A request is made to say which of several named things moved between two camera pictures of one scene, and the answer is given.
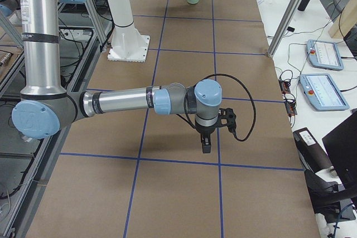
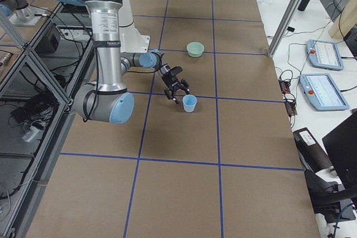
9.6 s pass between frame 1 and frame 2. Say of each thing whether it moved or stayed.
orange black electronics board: stayed
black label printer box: stayed
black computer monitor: stayed
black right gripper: moved
